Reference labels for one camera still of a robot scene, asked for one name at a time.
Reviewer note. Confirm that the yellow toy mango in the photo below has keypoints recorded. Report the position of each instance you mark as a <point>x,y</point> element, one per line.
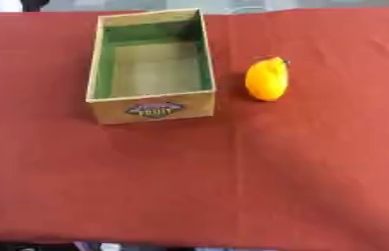
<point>266,80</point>

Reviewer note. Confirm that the tan cardboard box green inside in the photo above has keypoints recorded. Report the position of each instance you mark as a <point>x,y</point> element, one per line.
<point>151,111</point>

